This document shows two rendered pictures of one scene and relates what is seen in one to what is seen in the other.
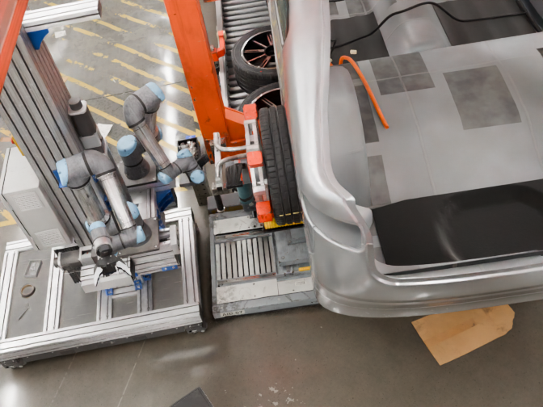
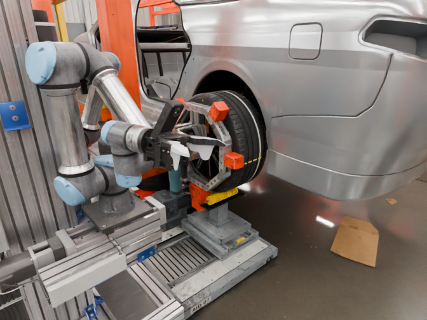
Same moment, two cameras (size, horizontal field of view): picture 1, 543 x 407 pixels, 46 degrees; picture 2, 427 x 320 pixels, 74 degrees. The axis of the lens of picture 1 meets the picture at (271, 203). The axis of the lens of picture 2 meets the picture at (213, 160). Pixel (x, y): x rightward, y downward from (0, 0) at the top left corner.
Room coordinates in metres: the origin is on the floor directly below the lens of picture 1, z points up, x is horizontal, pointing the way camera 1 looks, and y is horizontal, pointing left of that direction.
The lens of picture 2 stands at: (1.16, 1.13, 1.45)
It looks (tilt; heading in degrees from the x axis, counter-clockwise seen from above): 22 degrees down; 317
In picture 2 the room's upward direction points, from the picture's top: straight up
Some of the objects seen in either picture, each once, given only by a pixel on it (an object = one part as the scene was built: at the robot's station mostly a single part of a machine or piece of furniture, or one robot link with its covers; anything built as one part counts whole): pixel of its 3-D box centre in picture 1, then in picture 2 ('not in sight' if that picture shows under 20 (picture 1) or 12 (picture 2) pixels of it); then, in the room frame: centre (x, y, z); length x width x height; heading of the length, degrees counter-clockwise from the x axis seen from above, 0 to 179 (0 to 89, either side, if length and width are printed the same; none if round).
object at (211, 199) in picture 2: (284, 220); (222, 195); (2.35, -0.06, 0.51); 0.29 x 0.06 x 0.06; 87
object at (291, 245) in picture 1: (297, 224); (218, 208); (2.47, -0.13, 0.32); 0.40 x 0.30 x 0.28; 177
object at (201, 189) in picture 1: (199, 180); not in sight; (3.11, 0.46, 0.21); 0.10 x 0.10 x 0.42; 87
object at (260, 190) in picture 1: (258, 169); (199, 146); (2.48, 0.04, 0.85); 0.54 x 0.07 x 0.54; 177
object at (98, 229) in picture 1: (99, 234); (122, 136); (1.90, 0.79, 1.21); 0.11 x 0.08 x 0.09; 14
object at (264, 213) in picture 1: (263, 211); (233, 160); (2.16, 0.05, 0.85); 0.09 x 0.08 x 0.07; 177
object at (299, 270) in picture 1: (300, 241); (218, 229); (2.47, -0.13, 0.13); 0.50 x 0.36 x 0.10; 177
